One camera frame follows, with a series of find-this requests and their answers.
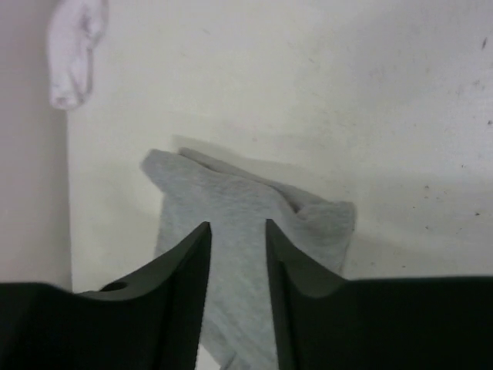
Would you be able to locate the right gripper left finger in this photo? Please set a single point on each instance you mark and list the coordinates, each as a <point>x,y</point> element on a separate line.
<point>152,317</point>

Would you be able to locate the grey tank top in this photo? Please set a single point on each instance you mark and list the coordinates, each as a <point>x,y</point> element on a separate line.
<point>237,321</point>

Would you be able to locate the folded white tank top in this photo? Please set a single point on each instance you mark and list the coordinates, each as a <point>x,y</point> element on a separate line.
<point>75,29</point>

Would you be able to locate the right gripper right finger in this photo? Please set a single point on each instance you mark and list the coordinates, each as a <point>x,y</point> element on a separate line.
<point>308,306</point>

